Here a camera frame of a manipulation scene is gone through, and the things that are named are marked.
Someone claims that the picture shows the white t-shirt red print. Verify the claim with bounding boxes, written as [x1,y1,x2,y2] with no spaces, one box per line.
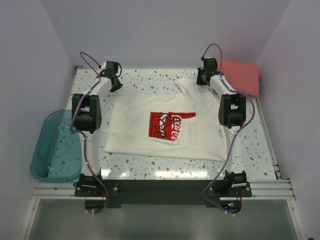
[104,78,227,162]

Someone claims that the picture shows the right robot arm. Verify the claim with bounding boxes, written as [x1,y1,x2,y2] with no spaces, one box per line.
[196,56,247,188]

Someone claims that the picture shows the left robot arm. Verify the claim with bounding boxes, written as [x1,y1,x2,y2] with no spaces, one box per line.
[70,61,123,176]

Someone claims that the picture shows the folded pink t-shirt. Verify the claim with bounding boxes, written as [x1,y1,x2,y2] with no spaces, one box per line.
[217,60,260,97]

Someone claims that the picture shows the teal transparent plastic bin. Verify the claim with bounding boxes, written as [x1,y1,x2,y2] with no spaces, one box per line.
[30,110,83,183]

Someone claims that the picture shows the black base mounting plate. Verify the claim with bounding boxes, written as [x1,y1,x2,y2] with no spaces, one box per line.
[73,174,253,211]

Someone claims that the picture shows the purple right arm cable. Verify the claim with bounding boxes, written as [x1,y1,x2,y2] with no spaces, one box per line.
[201,43,256,210]

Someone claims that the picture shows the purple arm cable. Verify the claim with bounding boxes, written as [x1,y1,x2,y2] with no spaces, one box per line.
[69,51,110,214]
[201,43,256,210]

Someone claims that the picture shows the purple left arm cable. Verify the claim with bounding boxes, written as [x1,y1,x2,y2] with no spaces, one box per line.
[69,51,110,214]

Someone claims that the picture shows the aluminium frame rail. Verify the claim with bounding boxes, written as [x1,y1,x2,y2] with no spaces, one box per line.
[31,179,295,200]

